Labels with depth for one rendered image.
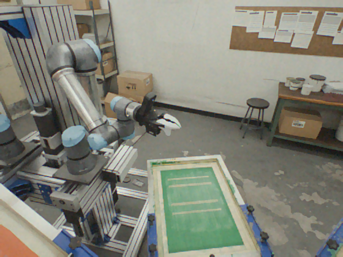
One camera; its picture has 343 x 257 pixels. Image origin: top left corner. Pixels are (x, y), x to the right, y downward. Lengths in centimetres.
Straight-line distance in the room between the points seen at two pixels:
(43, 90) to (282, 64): 337
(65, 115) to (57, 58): 44
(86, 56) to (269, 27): 310
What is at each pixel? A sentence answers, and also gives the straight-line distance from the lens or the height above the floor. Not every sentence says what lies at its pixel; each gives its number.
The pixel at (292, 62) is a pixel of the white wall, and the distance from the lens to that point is 391.
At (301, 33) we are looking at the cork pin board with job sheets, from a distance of 382.
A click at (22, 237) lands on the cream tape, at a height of 132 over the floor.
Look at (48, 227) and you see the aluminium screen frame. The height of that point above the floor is 133.
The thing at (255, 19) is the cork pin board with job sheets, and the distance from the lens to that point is 380.
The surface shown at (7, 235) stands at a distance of 103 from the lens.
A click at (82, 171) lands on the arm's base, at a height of 128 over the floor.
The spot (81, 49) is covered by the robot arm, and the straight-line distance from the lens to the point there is 106.
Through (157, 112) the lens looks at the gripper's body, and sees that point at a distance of 83.
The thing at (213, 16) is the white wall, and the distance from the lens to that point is 390.
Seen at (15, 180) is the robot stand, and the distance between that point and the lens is 162.
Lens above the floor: 207
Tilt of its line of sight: 32 degrees down
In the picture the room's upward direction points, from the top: straight up
